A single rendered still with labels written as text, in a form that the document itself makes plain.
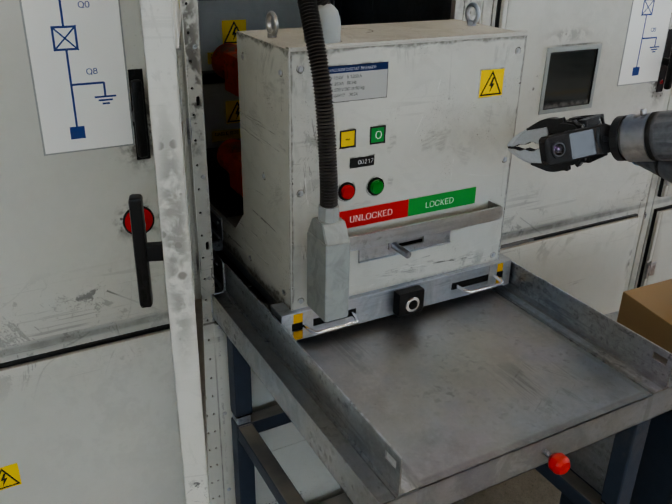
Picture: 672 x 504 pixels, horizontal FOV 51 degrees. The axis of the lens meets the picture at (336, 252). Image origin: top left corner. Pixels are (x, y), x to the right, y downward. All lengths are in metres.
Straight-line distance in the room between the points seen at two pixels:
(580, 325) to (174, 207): 0.92
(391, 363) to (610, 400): 0.38
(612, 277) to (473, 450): 1.26
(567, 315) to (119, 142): 0.92
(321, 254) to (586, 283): 1.21
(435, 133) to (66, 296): 0.76
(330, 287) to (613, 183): 1.15
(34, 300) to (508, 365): 0.88
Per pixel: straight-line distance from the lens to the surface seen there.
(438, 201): 1.39
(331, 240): 1.15
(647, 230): 2.38
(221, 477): 1.84
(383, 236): 1.29
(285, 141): 1.20
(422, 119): 1.31
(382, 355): 1.33
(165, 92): 0.75
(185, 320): 0.85
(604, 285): 2.30
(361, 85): 1.23
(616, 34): 1.98
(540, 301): 1.54
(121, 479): 1.71
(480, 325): 1.46
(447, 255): 1.46
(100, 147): 1.35
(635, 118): 1.19
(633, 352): 1.40
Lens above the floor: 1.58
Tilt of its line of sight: 25 degrees down
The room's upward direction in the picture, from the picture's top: 1 degrees clockwise
